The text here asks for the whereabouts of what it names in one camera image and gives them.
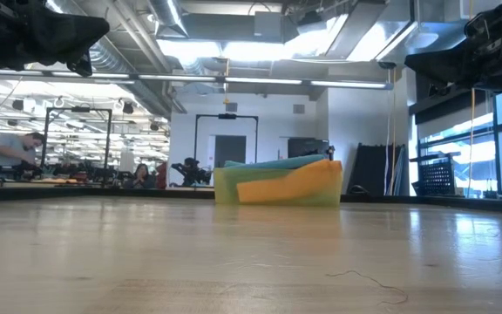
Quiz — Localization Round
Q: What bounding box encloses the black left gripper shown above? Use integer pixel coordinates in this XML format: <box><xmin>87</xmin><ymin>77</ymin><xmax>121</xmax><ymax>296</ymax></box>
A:
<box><xmin>0</xmin><ymin>0</ymin><xmax>111</xmax><ymax>78</ymax></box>

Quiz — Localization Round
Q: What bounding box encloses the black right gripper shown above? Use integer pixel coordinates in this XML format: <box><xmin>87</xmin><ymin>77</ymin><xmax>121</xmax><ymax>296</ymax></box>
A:
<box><xmin>404</xmin><ymin>0</ymin><xmax>502</xmax><ymax>92</ymax></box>

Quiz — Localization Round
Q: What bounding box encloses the orange microfiber towel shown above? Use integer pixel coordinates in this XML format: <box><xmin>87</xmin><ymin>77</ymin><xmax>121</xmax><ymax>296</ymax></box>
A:
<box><xmin>236</xmin><ymin>160</ymin><xmax>343</xmax><ymax>204</ymax></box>

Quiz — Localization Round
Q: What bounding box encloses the light blue microfiber towel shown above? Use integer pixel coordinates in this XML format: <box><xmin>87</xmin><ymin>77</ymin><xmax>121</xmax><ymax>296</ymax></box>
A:
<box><xmin>223</xmin><ymin>153</ymin><xmax>329</xmax><ymax>171</ymax></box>

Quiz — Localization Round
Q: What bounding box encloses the black perforated crate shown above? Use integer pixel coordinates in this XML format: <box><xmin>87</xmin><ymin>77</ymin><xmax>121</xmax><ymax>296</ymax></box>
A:
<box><xmin>410</xmin><ymin>152</ymin><xmax>461</xmax><ymax>196</ymax></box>

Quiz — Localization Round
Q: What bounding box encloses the person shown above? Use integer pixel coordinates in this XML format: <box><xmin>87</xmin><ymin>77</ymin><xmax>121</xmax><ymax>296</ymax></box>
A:
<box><xmin>132</xmin><ymin>163</ymin><xmax>156</xmax><ymax>189</ymax></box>
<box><xmin>0</xmin><ymin>132</ymin><xmax>46</xmax><ymax>175</ymax></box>

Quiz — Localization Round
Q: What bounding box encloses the black fabric panel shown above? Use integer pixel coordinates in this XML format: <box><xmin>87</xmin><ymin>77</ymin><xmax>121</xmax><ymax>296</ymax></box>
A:
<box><xmin>347</xmin><ymin>143</ymin><xmax>407</xmax><ymax>196</ymax></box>

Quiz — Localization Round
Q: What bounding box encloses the black equipment cabinet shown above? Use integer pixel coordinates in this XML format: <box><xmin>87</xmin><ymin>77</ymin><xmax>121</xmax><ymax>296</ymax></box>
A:
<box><xmin>288</xmin><ymin>137</ymin><xmax>336</xmax><ymax>161</ymax></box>

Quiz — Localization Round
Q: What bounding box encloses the yellow translucent plastic bin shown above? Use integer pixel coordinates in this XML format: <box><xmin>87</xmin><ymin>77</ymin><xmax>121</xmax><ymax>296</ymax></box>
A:
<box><xmin>213</xmin><ymin>153</ymin><xmax>344</xmax><ymax>208</ymax></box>

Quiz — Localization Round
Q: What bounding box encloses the thin dark loose thread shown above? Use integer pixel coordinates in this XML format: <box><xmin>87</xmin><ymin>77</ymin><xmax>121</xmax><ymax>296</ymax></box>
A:
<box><xmin>325</xmin><ymin>270</ymin><xmax>410</xmax><ymax>306</ymax></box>

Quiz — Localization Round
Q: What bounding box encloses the black camera stand frame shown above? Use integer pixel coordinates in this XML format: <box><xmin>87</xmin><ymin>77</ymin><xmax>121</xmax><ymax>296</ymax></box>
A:
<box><xmin>193</xmin><ymin>113</ymin><xmax>259</xmax><ymax>169</ymax></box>
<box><xmin>40</xmin><ymin>107</ymin><xmax>112</xmax><ymax>175</ymax></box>

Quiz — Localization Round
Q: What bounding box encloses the yellow hanging cord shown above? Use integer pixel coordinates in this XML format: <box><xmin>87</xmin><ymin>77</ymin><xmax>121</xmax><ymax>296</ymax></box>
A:
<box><xmin>389</xmin><ymin>67</ymin><xmax>397</xmax><ymax>196</ymax></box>
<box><xmin>468</xmin><ymin>86</ymin><xmax>476</xmax><ymax>188</ymax></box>

